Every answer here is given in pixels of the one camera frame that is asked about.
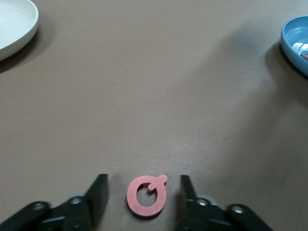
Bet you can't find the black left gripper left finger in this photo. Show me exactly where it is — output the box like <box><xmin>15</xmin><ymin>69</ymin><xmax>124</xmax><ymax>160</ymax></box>
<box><xmin>0</xmin><ymin>173</ymin><xmax>109</xmax><ymax>231</ymax></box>

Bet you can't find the blue round plate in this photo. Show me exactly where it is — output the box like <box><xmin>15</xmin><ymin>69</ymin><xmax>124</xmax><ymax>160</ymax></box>
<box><xmin>280</xmin><ymin>15</ymin><xmax>308</xmax><ymax>77</ymax></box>

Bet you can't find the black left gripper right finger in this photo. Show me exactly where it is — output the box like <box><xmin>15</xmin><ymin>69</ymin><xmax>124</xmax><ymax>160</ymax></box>
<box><xmin>177</xmin><ymin>175</ymin><xmax>275</xmax><ymax>231</ymax></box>

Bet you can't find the salmon red letter Q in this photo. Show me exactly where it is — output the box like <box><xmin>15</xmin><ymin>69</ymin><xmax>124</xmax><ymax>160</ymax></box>
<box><xmin>127</xmin><ymin>174</ymin><xmax>168</xmax><ymax>219</ymax></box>

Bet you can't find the cream white round plate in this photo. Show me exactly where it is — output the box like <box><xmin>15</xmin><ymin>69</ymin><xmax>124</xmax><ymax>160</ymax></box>
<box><xmin>0</xmin><ymin>0</ymin><xmax>39</xmax><ymax>62</ymax></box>

